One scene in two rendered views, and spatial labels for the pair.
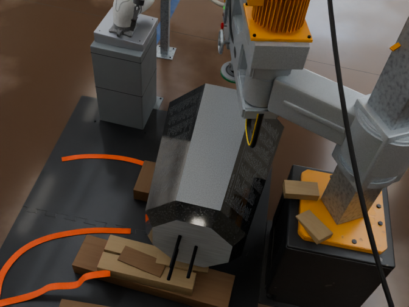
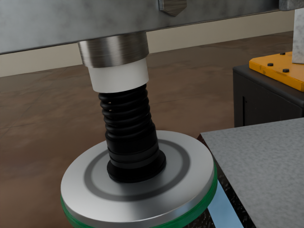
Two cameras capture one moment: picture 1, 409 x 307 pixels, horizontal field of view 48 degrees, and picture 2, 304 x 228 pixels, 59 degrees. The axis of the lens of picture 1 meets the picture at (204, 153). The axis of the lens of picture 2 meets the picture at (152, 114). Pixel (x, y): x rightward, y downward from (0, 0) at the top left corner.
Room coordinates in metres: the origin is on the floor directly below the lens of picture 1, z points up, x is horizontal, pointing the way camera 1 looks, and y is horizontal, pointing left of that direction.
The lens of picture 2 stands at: (2.53, 0.18, 1.13)
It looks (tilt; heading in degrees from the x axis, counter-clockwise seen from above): 23 degrees down; 261
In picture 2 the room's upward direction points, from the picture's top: 9 degrees counter-clockwise
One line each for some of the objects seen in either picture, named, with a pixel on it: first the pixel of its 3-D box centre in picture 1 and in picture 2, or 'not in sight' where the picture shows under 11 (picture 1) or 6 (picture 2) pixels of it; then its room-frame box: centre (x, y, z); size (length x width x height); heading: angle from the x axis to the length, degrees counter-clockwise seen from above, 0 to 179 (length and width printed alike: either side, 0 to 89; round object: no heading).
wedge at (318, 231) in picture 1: (313, 225); not in sight; (1.40, -0.65, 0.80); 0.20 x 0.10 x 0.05; 35
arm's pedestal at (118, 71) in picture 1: (126, 76); not in sight; (2.90, 0.72, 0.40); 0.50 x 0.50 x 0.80; 82
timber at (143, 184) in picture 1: (146, 180); not in sight; (2.10, 0.42, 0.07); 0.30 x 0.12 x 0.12; 174
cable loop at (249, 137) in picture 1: (253, 120); not in sight; (1.86, -0.25, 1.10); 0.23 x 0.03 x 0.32; 9
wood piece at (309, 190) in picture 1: (300, 190); not in sight; (1.63, -0.59, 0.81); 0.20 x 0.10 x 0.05; 93
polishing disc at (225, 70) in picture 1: (236, 70); (137, 168); (2.51, -0.15, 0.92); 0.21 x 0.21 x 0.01
